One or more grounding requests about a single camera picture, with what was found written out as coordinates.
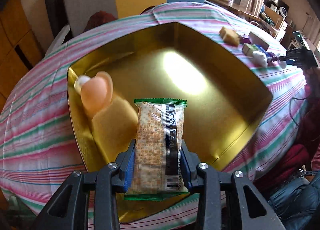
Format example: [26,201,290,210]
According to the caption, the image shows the purple packet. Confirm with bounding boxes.
[239,35,252,45]

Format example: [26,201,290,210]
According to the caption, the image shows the cracker packet green ends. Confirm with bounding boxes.
[124,98,188,201]

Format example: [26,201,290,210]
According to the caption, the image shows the yellow sponge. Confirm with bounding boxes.
[219,27,240,47]
[92,95,138,163]

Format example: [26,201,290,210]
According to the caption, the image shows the white gold carton box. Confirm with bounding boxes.
[248,32,270,51]

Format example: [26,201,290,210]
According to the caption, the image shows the small green white box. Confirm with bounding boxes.
[242,43,259,57]

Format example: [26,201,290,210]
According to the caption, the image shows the wooden shelf with clutter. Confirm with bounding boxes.
[261,0,293,46]

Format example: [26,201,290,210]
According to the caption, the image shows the striped pink green bedsheet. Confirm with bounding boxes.
[1,2,307,213]

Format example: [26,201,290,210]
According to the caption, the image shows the gold metal tin box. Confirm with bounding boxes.
[66,22,274,224]

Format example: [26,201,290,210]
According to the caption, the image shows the wooden side table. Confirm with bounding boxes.
[205,0,260,21]

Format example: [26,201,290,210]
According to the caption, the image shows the peach powder puff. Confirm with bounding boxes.
[80,71,113,119]

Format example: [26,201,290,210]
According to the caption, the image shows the white plastic wrapped item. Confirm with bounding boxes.
[74,75,91,94]

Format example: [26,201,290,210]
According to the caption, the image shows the dark red cushion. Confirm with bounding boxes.
[84,10,117,32]

